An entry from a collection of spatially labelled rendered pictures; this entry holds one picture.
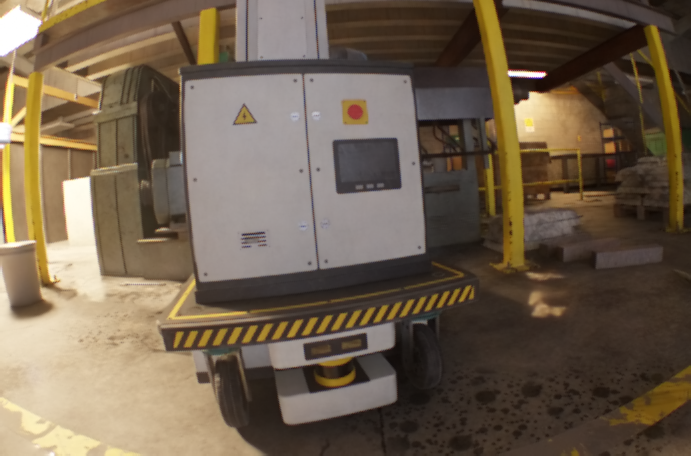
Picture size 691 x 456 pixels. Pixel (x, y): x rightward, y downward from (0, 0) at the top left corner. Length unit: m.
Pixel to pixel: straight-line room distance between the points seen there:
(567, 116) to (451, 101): 7.02
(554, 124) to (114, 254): 9.21
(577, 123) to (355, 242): 9.32
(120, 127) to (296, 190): 2.28
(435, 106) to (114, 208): 2.70
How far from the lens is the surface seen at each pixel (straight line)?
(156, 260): 2.49
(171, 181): 2.31
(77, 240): 5.78
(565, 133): 9.51
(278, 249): 0.72
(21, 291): 2.42
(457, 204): 2.75
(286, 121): 0.73
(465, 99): 2.93
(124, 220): 2.73
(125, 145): 2.79
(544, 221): 2.53
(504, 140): 1.94
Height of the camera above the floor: 0.55
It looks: 2 degrees down
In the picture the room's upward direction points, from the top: 5 degrees counter-clockwise
